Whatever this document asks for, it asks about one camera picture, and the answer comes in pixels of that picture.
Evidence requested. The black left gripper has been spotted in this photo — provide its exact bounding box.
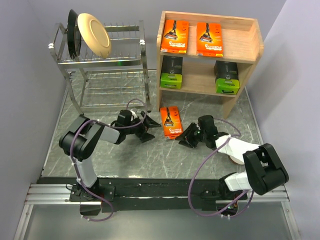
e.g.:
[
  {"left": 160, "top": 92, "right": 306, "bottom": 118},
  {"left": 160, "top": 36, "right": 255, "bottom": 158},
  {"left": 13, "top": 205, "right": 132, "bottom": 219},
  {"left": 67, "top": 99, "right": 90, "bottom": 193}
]
[{"left": 125, "top": 111, "right": 161, "bottom": 142}]

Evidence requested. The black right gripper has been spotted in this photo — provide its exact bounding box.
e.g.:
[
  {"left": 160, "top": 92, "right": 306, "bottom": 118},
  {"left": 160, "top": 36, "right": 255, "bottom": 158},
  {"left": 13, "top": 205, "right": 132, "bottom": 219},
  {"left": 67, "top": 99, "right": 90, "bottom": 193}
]
[{"left": 175, "top": 122, "right": 207, "bottom": 148}]

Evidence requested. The orange razor box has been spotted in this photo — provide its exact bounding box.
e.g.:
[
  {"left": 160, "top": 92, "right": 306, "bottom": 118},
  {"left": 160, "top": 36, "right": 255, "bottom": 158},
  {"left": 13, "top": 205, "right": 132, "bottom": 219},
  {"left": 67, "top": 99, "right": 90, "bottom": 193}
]
[
  {"left": 160, "top": 19, "right": 189, "bottom": 54},
  {"left": 196, "top": 22, "right": 224, "bottom": 58},
  {"left": 160, "top": 106, "right": 183, "bottom": 140}
]

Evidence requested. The black green razor box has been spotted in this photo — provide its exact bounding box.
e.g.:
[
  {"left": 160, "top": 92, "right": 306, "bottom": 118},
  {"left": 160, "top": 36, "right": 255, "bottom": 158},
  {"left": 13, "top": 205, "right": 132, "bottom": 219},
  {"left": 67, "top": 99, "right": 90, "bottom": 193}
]
[
  {"left": 214, "top": 60, "right": 240, "bottom": 95},
  {"left": 160, "top": 55, "right": 183, "bottom": 90}
]

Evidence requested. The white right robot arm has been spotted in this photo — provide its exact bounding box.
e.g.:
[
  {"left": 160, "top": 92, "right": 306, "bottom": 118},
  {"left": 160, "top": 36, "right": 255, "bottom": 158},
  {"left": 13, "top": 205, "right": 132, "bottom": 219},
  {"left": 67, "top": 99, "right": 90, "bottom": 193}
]
[{"left": 175, "top": 115, "right": 289, "bottom": 199}]

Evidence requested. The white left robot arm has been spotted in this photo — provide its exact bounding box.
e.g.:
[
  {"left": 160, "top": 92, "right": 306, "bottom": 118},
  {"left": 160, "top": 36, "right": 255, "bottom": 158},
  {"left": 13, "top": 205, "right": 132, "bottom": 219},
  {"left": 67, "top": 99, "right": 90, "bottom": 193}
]
[{"left": 59, "top": 109, "right": 161, "bottom": 201}]

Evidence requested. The white small bowl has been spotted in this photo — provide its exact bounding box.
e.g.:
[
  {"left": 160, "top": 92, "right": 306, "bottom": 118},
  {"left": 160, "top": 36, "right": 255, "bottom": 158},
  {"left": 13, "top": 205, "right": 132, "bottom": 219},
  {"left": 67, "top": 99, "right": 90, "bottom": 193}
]
[{"left": 229, "top": 156, "right": 245, "bottom": 165}]

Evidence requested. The chrome dish rack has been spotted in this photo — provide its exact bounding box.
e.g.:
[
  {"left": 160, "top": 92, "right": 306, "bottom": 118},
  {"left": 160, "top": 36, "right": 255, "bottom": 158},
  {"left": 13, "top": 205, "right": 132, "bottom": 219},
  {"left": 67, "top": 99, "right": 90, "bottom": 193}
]
[{"left": 48, "top": 20, "right": 152, "bottom": 115}]

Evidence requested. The beige wooden plate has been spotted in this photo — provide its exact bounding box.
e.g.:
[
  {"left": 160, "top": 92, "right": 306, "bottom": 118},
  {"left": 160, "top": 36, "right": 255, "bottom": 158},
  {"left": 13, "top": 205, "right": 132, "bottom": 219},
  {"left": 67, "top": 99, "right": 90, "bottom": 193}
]
[{"left": 77, "top": 13, "right": 112, "bottom": 59}]

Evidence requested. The black plate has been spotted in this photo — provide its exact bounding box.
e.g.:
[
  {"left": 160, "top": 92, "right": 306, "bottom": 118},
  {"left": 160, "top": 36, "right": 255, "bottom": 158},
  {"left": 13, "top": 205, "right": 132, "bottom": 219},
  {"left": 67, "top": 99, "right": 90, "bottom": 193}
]
[{"left": 67, "top": 9, "right": 82, "bottom": 60}]

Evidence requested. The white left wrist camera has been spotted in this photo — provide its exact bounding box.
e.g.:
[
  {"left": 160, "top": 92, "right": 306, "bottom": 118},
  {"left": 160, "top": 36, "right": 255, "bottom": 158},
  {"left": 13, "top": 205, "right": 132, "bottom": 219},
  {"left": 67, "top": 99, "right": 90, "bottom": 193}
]
[{"left": 130, "top": 109, "right": 138, "bottom": 119}]

